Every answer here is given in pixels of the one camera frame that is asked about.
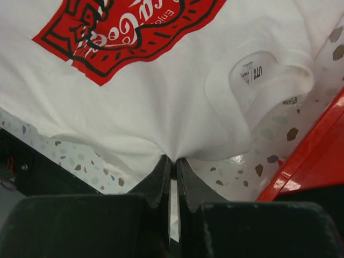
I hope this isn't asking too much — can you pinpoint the white t-shirt red print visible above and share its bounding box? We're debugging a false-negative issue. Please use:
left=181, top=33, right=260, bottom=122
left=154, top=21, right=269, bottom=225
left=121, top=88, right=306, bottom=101
left=0, top=0, right=344, bottom=186

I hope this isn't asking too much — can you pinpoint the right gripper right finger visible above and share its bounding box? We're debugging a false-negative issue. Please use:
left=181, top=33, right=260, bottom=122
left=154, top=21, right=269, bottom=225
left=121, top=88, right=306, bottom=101
left=176, top=159, right=229, bottom=213

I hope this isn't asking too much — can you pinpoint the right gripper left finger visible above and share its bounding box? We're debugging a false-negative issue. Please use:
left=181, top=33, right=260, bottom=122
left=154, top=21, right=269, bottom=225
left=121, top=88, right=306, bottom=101
left=128, top=155, right=171, bottom=209

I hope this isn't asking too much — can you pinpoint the red plastic bin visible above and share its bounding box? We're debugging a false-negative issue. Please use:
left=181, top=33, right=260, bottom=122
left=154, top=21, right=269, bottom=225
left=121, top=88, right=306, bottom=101
left=256, top=90, right=343, bottom=202

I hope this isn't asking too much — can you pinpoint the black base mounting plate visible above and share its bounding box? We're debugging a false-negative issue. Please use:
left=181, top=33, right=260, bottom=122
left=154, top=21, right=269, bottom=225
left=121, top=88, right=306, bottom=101
left=1, top=129, right=100, bottom=196

